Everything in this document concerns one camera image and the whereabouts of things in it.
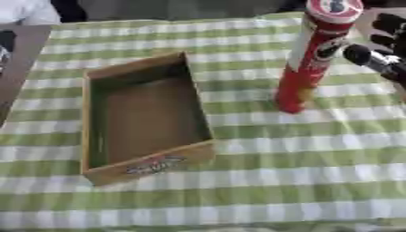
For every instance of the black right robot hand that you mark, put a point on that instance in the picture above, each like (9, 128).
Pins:
(388, 57)

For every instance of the tall red cylindrical can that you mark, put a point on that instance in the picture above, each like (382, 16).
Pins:
(312, 60)

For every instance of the person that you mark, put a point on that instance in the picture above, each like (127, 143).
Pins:
(32, 10)

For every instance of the tan cardboard box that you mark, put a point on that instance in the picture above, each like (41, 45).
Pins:
(148, 120)

